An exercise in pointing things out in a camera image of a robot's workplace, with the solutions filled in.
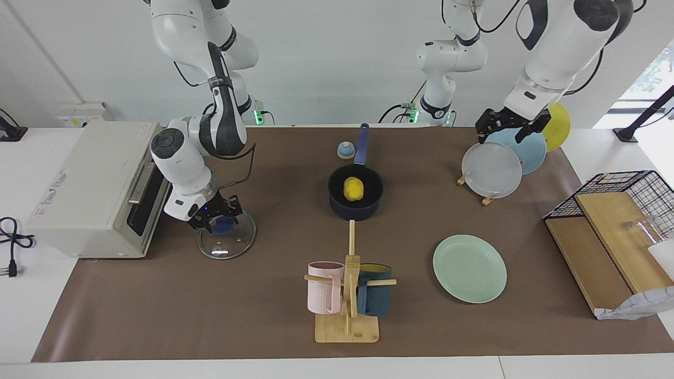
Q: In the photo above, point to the pale grey plate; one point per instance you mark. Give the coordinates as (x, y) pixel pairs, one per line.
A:
(492, 169)

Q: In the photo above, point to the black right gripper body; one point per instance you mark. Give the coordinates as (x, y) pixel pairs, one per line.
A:
(218, 208)

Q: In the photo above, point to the clear glass cup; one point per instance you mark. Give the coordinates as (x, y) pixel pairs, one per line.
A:
(645, 229)

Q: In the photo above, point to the white wall socket box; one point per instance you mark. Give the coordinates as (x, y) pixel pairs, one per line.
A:
(84, 113)

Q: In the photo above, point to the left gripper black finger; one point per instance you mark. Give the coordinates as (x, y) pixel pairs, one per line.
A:
(522, 136)
(481, 139)

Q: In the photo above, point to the brown table mat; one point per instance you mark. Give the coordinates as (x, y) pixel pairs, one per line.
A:
(237, 305)

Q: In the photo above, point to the dark blue saucepan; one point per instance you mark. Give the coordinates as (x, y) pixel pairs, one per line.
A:
(363, 147)

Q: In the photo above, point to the white cup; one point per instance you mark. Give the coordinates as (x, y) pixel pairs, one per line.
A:
(664, 258)

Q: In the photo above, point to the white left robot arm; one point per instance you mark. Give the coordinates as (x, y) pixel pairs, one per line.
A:
(558, 52)

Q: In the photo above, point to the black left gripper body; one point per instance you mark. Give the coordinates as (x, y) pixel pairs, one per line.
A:
(508, 120)

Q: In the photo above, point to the wooden plate rack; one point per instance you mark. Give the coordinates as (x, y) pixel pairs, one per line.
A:
(489, 199)

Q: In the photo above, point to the black clamp base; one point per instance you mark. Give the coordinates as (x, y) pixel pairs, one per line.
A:
(10, 131)

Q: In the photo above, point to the wooden mug tree stand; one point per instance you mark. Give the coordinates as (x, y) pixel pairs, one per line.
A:
(347, 329)

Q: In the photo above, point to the cream toaster oven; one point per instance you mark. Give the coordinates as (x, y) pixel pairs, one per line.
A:
(89, 189)

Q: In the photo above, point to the mint green plate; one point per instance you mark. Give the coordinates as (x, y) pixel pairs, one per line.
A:
(469, 268)

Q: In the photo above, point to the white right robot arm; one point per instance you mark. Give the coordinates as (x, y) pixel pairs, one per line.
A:
(179, 158)

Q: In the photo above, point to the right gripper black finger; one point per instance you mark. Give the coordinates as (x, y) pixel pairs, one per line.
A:
(211, 226)
(235, 217)

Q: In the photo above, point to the white checked cloth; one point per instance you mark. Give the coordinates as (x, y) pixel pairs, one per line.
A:
(640, 305)

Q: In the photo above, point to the pink ribbed mug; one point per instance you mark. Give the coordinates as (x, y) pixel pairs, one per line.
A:
(322, 289)

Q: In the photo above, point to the yellow plate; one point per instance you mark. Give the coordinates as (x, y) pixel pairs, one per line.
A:
(559, 129)

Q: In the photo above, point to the light wooden board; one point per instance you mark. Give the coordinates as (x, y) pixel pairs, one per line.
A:
(611, 226)

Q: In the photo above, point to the dark teal mug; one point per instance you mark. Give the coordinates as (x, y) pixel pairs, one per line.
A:
(375, 300)

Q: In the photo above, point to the brown wooden board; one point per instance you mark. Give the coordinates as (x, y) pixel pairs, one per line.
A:
(584, 258)

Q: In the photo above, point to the glass lid blue knob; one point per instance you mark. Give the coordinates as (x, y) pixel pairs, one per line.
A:
(231, 242)

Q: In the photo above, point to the black angled stand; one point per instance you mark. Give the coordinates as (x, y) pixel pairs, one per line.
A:
(645, 113)

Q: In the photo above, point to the yellow potato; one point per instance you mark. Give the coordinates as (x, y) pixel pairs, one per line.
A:
(354, 189)

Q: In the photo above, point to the light blue plate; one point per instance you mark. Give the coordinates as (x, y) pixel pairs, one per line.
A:
(532, 155)

